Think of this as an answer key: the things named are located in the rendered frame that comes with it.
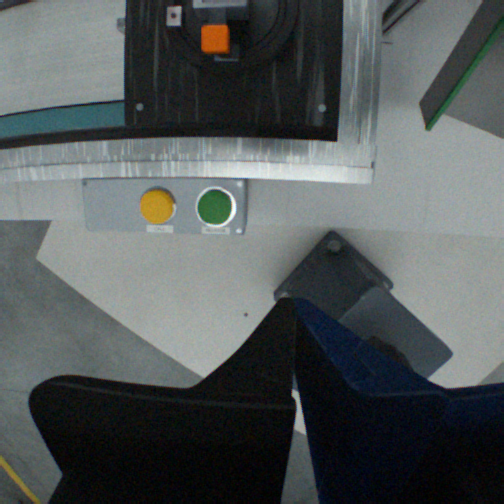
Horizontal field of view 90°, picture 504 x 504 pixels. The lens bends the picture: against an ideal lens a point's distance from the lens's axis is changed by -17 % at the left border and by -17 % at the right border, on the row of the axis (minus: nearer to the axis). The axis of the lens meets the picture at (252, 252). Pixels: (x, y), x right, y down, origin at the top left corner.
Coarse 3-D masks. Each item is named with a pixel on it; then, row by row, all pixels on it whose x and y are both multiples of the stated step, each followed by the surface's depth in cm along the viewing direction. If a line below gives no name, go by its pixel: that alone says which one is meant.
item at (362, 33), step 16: (352, 0) 27; (368, 0) 27; (352, 16) 27; (368, 16) 27; (352, 32) 28; (368, 32) 28; (352, 48) 29; (368, 48) 29; (352, 64) 29; (368, 64) 29; (352, 80) 30; (368, 80) 30; (352, 96) 30; (368, 96) 30; (352, 112) 31; (368, 112) 31; (336, 128) 33; (352, 128) 32; (368, 128) 32; (368, 144) 32
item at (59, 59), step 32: (0, 0) 29; (32, 0) 31; (64, 0) 31; (96, 0) 31; (0, 32) 32; (32, 32) 32; (64, 32) 32; (96, 32) 32; (0, 64) 33; (32, 64) 33; (64, 64) 34; (96, 64) 34; (0, 96) 35; (32, 96) 35; (64, 96) 35; (96, 96) 35; (0, 128) 34; (32, 128) 34; (64, 128) 34; (96, 128) 35; (128, 128) 38; (160, 128) 41; (256, 128) 41; (288, 128) 38; (320, 128) 36
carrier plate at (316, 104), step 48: (144, 0) 27; (336, 0) 26; (144, 48) 29; (288, 48) 28; (336, 48) 28; (144, 96) 30; (192, 96) 30; (240, 96) 30; (288, 96) 30; (336, 96) 30
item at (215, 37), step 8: (216, 8) 19; (224, 8) 19; (208, 16) 20; (216, 16) 20; (224, 16) 20; (208, 24) 20; (216, 24) 20; (224, 24) 20; (208, 32) 19; (216, 32) 19; (224, 32) 19; (208, 40) 19; (216, 40) 19; (224, 40) 19; (208, 48) 20; (216, 48) 20; (224, 48) 20; (232, 48) 25; (224, 56) 25; (232, 56) 26
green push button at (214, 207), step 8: (208, 192) 34; (216, 192) 34; (200, 200) 34; (208, 200) 34; (216, 200) 34; (224, 200) 34; (200, 208) 34; (208, 208) 34; (216, 208) 34; (224, 208) 34; (200, 216) 35; (208, 216) 34; (216, 216) 34; (224, 216) 34; (216, 224) 35
